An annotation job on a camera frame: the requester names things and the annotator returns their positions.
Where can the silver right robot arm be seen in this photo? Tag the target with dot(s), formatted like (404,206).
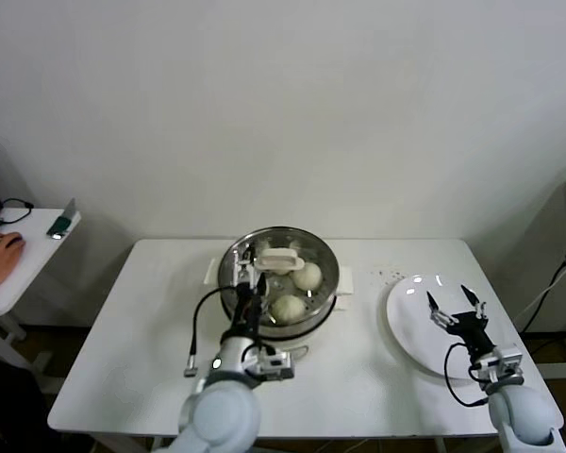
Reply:
(523,415)

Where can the person's bare hand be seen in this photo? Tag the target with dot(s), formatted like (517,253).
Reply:
(0,259)

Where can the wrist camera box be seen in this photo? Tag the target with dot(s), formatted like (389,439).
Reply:
(276,365)
(502,362)

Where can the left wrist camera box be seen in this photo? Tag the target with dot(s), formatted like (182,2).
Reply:
(276,365)

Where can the white round plate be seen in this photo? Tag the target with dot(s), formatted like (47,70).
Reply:
(410,321)

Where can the stainless steel steamer basket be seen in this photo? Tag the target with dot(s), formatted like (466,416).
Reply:
(306,326)

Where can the white floor frame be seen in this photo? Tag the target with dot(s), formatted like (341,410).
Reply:
(561,370)

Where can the white side table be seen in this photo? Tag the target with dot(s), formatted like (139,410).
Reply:
(38,264)

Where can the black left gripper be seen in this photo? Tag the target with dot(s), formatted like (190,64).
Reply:
(247,311)

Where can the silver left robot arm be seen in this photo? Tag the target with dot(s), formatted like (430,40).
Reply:
(221,410)

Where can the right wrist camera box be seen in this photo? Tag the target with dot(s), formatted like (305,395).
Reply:
(502,362)

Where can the green and white flat box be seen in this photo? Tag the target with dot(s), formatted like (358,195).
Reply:
(61,224)

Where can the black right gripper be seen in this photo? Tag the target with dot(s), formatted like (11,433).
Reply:
(471,328)

